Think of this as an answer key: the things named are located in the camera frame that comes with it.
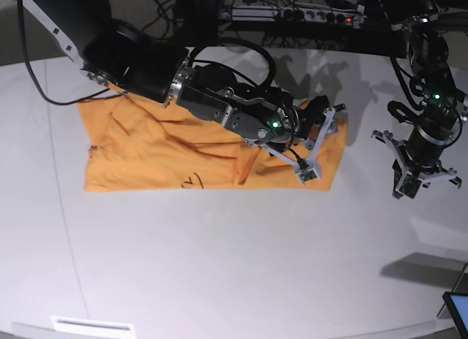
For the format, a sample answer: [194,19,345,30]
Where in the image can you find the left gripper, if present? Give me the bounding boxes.
[371,130,461,199]

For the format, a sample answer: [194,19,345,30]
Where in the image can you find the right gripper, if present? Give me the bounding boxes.
[255,96,347,170]

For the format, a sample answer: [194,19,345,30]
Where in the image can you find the yellow T-shirt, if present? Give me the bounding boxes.
[78,95,347,192]

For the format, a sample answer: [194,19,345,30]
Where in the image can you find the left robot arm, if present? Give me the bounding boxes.
[372,0,467,199]

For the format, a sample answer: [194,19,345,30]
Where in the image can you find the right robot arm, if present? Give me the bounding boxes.
[16,0,344,181]

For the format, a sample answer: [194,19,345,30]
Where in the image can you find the white power strip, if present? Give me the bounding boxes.
[229,5,365,28]

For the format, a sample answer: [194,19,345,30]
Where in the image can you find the grey tablet stand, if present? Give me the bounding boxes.
[437,264,467,319]

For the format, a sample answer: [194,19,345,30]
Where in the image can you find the tablet with blue screen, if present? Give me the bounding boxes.
[442,292,467,339]

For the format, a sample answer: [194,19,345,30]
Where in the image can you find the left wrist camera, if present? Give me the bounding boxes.
[396,173,422,199]

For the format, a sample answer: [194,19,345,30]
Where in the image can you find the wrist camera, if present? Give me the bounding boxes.
[295,167,322,186]
[396,173,422,199]

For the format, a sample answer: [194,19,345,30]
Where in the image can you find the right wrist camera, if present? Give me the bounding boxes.
[295,167,322,186]

